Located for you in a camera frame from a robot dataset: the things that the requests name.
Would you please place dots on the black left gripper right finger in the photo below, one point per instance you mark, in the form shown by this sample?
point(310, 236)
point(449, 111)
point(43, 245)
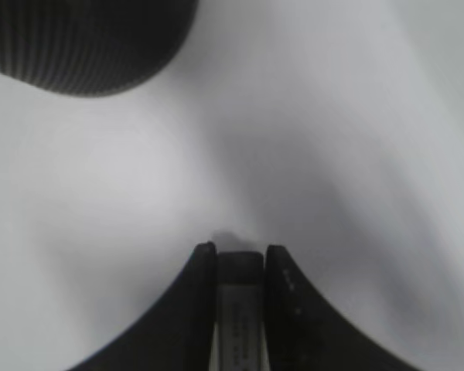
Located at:
point(305, 332)

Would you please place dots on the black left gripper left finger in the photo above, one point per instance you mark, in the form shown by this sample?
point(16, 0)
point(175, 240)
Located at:
point(176, 333)

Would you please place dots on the grey white eraser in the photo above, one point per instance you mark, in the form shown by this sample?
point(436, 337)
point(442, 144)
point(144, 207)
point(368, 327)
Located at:
point(238, 340)

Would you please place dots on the black mesh pen holder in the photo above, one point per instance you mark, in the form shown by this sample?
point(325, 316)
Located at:
point(90, 48)

